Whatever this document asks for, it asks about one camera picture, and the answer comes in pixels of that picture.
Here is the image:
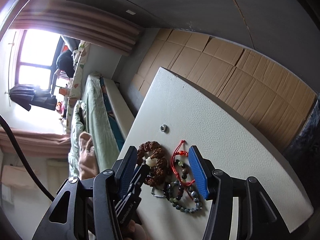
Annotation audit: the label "red string bracelet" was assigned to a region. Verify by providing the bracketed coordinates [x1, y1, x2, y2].
[170, 139, 196, 201]

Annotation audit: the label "dark multicolour bead bracelet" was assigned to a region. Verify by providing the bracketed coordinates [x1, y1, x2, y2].
[163, 158, 203, 214]

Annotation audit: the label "brown rudraksha bead bracelet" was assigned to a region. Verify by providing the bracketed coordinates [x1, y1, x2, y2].
[136, 140, 171, 188]

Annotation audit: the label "person's left hand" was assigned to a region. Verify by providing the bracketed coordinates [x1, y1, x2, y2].
[124, 220, 149, 240]

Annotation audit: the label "pink fleece blanket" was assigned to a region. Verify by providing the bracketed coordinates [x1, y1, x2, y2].
[78, 132, 99, 180]

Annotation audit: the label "green bed sheet mattress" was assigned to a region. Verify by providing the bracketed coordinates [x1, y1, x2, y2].
[82, 73, 125, 171]

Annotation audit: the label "green floral quilt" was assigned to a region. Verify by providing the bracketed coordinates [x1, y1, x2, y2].
[68, 100, 87, 177]

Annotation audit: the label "pink left curtain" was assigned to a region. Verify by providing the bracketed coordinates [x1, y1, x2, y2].
[12, 129, 71, 159]

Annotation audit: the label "pink curtain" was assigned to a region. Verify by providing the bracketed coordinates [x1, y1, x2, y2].
[12, 129, 71, 159]
[10, 2, 143, 56]

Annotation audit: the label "cardboard floor sheets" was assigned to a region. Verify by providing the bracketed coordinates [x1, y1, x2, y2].
[132, 29, 316, 151]

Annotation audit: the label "floral window seat cushion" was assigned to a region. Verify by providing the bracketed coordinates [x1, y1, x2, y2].
[66, 41, 91, 133]

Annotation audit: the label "dark hanging clothes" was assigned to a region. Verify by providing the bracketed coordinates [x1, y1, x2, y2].
[9, 84, 57, 111]

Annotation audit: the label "black bag on sill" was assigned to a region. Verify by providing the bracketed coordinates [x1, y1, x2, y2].
[56, 49, 75, 78]

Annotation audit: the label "grey pillow on sill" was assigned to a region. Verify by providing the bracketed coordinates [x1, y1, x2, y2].
[61, 35, 80, 52]

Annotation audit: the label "pink right curtain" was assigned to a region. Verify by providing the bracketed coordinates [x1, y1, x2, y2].
[10, 2, 143, 56]

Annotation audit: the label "dark wardrobe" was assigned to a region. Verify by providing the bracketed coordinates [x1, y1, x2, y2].
[51, 0, 320, 111]

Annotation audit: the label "black cable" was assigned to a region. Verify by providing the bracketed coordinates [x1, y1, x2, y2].
[0, 114, 56, 203]

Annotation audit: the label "peach cloth on wall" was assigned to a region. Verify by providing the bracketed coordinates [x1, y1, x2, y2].
[1, 165, 37, 190]

